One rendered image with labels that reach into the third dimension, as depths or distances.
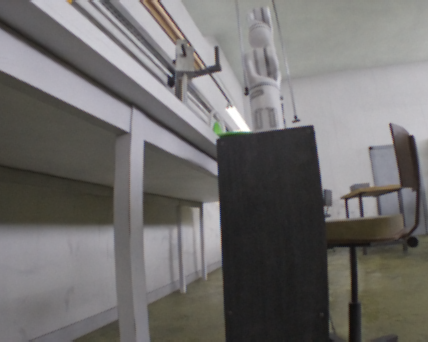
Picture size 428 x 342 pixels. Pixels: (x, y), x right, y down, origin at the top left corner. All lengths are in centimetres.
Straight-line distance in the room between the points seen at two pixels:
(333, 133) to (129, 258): 596
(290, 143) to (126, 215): 38
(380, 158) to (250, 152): 576
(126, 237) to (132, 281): 8
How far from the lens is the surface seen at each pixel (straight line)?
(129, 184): 45
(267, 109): 69
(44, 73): 38
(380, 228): 81
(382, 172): 619
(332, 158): 602
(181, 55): 81
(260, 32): 94
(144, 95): 47
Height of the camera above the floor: 64
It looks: 10 degrees up
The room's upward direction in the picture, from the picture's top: 3 degrees counter-clockwise
